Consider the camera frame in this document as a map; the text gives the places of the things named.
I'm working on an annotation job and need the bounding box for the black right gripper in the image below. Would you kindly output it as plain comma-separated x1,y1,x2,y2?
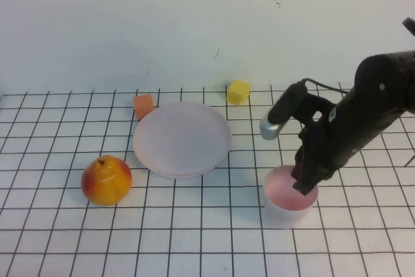
292,105,368,197

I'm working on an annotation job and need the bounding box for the pale pink plastic cup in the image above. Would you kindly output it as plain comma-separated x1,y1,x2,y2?
263,165,320,230

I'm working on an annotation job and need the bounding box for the pale pink round plate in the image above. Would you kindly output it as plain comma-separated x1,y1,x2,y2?
132,102,233,180

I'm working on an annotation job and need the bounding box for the yellow foam cube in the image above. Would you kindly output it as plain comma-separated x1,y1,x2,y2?
226,79,252,106

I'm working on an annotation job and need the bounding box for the orange foam cube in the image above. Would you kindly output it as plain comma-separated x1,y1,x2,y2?
133,93,154,121

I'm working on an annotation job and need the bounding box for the yellow red pear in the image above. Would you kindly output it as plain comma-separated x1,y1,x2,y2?
80,154,133,207

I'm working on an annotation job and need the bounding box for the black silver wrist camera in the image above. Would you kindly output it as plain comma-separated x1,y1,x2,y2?
259,79,308,141

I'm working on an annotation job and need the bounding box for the thin black camera cable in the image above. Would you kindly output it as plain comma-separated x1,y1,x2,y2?
303,77,351,94

